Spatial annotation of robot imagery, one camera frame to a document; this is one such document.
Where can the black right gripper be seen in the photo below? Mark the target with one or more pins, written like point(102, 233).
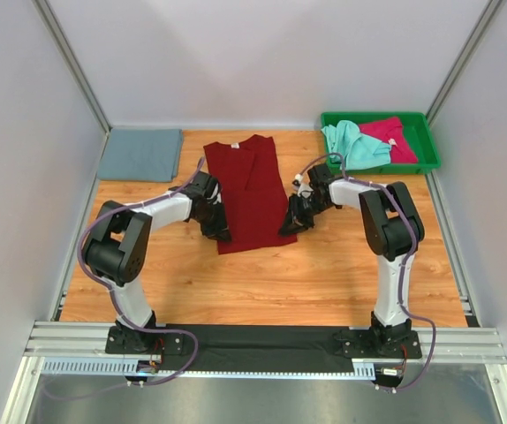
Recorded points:
point(294, 222)

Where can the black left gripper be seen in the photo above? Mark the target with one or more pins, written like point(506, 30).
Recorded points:
point(220, 231)

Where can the dark red t shirt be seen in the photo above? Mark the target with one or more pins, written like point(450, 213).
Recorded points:
point(253, 193)

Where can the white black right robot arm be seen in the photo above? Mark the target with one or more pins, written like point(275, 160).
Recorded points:
point(393, 231)

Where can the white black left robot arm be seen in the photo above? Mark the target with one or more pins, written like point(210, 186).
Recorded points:
point(115, 246)

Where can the teal t shirt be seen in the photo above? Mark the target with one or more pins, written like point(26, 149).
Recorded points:
point(349, 146)

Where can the folded grey blue t shirt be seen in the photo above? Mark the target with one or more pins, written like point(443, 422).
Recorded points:
point(141, 155)

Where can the pink t shirt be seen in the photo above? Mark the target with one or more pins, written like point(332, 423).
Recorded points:
point(390, 131)

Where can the green plastic tray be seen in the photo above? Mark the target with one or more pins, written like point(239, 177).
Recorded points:
point(416, 132)

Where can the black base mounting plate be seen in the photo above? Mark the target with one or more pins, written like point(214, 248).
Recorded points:
point(281, 348)

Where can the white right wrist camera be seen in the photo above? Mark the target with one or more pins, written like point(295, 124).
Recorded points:
point(300, 187)

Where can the slotted grey cable duct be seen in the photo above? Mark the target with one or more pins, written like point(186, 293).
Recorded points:
point(141, 368)

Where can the aluminium front frame rail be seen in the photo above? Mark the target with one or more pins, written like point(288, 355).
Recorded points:
point(84, 339)

